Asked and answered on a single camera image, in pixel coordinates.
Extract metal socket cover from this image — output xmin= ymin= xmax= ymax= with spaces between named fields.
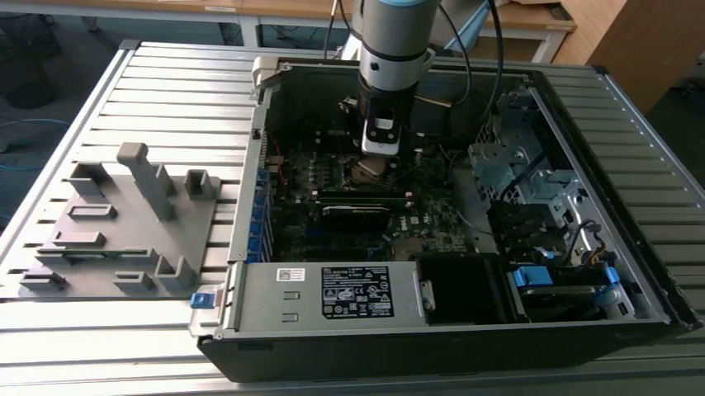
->
xmin=399 ymin=139 xmax=424 ymax=174

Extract silver CPU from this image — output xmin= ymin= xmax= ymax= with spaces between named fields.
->
xmin=355 ymin=156 xmax=395 ymax=182

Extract silver metal disk bay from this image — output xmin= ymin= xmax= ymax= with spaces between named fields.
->
xmin=466 ymin=80 xmax=594 ymax=218

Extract green motherboard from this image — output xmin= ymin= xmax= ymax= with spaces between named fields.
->
xmin=262 ymin=134 xmax=483 ymax=263

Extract black graphics card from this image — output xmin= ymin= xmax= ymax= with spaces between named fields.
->
xmin=320 ymin=204 xmax=394 ymax=233

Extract wooden desk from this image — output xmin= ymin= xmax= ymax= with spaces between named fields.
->
xmin=0 ymin=0 xmax=260 ymax=46
xmin=242 ymin=0 xmax=578 ymax=63

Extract grey chipset heatsink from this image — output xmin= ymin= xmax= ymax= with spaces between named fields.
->
xmin=391 ymin=237 xmax=426 ymax=256

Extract wooden cabinet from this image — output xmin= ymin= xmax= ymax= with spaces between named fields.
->
xmin=553 ymin=0 xmax=705 ymax=116

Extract blue disk carrier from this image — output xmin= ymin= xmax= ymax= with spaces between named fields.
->
xmin=509 ymin=265 xmax=555 ymax=288

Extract silver power supply unit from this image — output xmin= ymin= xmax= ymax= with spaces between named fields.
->
xmin=223 ymin=260 xmax=436 ymax=333

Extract grey parts rack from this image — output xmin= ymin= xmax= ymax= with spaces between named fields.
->
xmin=17 ymin=142 xmax=223 ymax=299

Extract black hard disk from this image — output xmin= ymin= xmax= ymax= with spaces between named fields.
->
xmin=517 ymin=285 xmax=601 ymax=323

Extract black PC case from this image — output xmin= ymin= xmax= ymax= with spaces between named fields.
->
xmin=185 ymin=55 xmax=704 ymax=383

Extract green RAM stick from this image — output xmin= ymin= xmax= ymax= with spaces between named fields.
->
xmin=60 ymin=249 xmax=148 ymax=260

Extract black office chair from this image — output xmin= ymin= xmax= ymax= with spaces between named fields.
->
xmin=0 ymin=12 xmax=63 ymax=111

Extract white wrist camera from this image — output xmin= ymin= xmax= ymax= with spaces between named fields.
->
xmin=359 ymin=106 xmax=404 ymax=158

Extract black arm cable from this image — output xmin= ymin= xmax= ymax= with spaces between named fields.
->
xmin=438 ymin=0 xmax=473 ymax=109
xmin=473 ymin=0 xmax=506 ymax=139

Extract grey case latch handle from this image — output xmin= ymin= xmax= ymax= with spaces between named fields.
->
xmin=250 ymin=56 xmax=280 ymax=91

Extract black power cable bundle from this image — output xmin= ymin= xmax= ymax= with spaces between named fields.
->
xmin=487 ymin=201 xmax=551 ymax=252

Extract coloured power wires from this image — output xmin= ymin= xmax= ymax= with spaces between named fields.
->
xmin=581 ymin=243 xmax=610 ymax=265

